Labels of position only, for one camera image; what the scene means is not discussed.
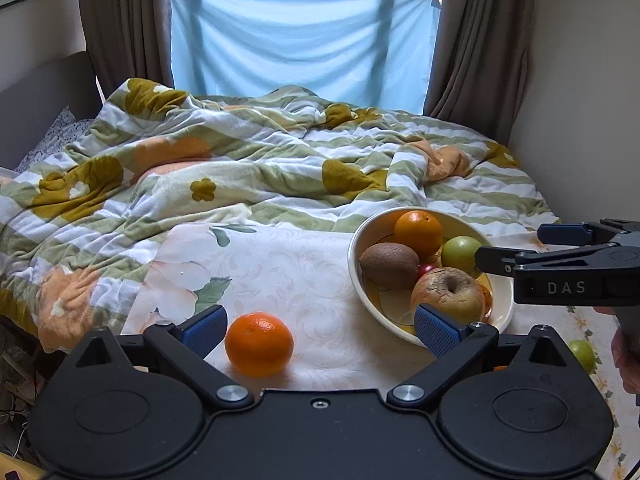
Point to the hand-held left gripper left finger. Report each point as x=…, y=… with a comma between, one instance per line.
x=205, y=332

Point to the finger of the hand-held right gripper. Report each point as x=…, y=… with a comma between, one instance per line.
x=562, y=235
x=500, y=260

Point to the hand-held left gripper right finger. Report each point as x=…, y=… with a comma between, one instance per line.
x=437, y=332

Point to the large green apple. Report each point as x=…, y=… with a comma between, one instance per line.
x=460, y=254

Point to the wrinkled yellow apple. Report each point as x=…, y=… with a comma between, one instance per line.
x=447, y=292

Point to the cream ceramic bowl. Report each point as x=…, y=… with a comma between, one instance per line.
x=395, y=306

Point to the dark orange tangerine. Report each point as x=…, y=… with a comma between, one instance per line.
x=258, y=344

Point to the red cherry tomato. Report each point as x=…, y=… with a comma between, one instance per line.
x=426, y=269

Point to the brown kiwi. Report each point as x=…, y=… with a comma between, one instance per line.
x=389, y=265

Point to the large bright orange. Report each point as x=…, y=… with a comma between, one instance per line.
x=418, y=232

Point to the person's right hand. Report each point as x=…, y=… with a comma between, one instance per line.
x=626, y=370

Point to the small green apple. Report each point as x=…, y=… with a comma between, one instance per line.
x=582, y=355

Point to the floral tablecloth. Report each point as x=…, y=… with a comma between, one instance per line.
x=300, y=280

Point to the striped floral blanket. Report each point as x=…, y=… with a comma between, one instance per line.
x=225, y=160

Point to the brown curtain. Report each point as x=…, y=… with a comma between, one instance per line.
x=125, y=20
x=480, y=45

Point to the patterned grey pillow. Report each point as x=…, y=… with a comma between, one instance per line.
x=55, y=135

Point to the grey headboard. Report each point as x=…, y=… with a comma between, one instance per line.
x=45, y=100

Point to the light blue window cloth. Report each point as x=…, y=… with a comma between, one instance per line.
x=300, y=45

